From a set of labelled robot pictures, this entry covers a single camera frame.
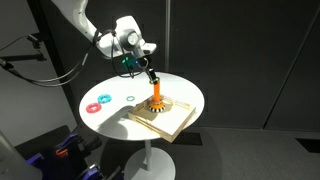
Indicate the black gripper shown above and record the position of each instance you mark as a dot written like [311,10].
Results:
[144,64]

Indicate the light grey housing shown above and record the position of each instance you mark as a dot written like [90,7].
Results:
[13,160]

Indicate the wooden tray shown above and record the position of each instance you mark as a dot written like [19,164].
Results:
[166,121]

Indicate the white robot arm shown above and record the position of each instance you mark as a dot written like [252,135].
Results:
[106,41]

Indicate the orange rod on striped base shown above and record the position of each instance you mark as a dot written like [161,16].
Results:
[156,95]

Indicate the white table pedestal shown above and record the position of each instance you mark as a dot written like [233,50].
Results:
[149,166]

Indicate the grey vertical pole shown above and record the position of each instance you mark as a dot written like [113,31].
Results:
[167,33]

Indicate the black and purple clamp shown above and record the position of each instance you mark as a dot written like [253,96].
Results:
[66,150]

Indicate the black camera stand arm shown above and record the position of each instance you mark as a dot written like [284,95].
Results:
[23,57]

